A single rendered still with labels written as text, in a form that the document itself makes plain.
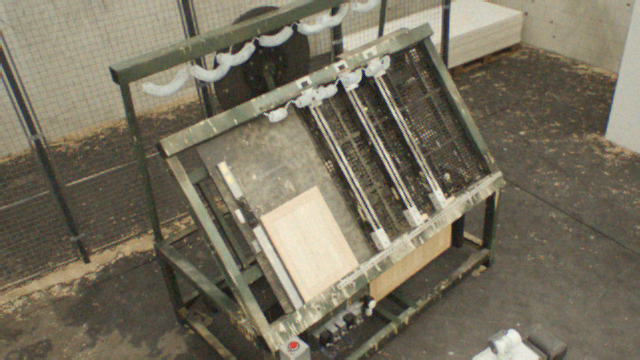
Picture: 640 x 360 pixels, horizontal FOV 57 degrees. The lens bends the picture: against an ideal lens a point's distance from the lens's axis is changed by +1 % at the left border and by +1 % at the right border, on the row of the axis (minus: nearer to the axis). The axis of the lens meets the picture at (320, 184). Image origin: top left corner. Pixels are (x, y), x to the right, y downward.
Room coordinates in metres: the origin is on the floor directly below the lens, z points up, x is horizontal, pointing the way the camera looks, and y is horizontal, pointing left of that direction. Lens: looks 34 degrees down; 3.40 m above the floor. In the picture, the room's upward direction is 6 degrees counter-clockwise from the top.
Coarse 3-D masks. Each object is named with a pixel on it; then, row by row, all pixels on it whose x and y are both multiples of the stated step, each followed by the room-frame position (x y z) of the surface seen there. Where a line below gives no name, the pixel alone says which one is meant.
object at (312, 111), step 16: (304, 80) 3.39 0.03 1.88; (320, 96) 3.25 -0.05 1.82; (320, 112) 3.32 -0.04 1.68; (320, 128) 3.24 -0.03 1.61; (336, 144) 3.20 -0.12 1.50; (336, 160) 3.14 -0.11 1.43; (352, 176) 3.09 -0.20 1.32; (352, 192) 3.04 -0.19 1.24; (368, 208) 2.98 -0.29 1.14; (368, 224) 2.93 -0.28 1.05; (384, 240) 2.86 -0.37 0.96
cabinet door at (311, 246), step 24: (312, 192) 2.97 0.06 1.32; (264, 216) 2.75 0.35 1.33; (288, 216) 2.81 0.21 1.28; (312, 216) 2.86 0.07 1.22; (288, 240) 2.70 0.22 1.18; (312, 240) 2.75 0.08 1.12; (336, 240) 2.80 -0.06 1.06; (288, 264) 2.59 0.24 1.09; (312, 264) 2.64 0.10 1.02; (336, 264) 2.69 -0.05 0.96; (312, 288) 2.54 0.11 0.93
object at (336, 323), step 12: (348, 300) 2.55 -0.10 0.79; (360, 300) 2.61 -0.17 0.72; (372, 300) 2.58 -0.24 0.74; (336, 312) 2.49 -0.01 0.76; (348, 312) 2.50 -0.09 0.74; (360, 312) 2.47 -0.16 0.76; (312, 324) 2.37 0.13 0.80; (324, 324) 2.42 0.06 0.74; (336, 324) 2.40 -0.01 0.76; (348, 324) 2.41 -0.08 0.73; (312, 336) 2.36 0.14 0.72; (324, 336) 2.31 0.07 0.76; (336, 336) 2.34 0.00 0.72; (312, 348) 2.36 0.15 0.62; (348, 348) 2.35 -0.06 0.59
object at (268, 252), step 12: (216, 168) 2.87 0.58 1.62; (228, 168) 2.86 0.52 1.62; (240, 192) 2.79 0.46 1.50; (252, 228) 2.66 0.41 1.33; (264, 240) 2.63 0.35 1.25; (264, 252) 2.59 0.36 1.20; (276, 264) 2.55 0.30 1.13; (276, 276) 2.52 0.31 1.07; (288, 288) 2.48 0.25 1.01; (288, 300) 2.46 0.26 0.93; (300, 300) 2.45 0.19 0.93
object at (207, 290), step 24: (456, 192) 3.60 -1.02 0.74; (168, 240) 3.32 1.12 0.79; (456, 240) 3.58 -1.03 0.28; (480, 240) 3.67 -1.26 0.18; (168, 264) 3.24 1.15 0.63; (480, 264) 3.46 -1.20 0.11; (168, 288) 3.27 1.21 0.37; (216, 288) 2.77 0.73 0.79; (240, 312) 2.54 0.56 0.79; (264, 312) 2.49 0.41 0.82; (408, 312) 2.97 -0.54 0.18; (384, 336) 2.77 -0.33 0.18
